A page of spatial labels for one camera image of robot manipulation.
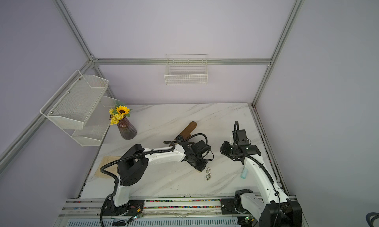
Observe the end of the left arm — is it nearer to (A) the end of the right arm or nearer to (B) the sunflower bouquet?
(A) the end of the right arm

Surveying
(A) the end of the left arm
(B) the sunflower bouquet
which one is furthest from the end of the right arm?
(B) the sunflower bouquet

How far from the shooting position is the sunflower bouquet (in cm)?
83
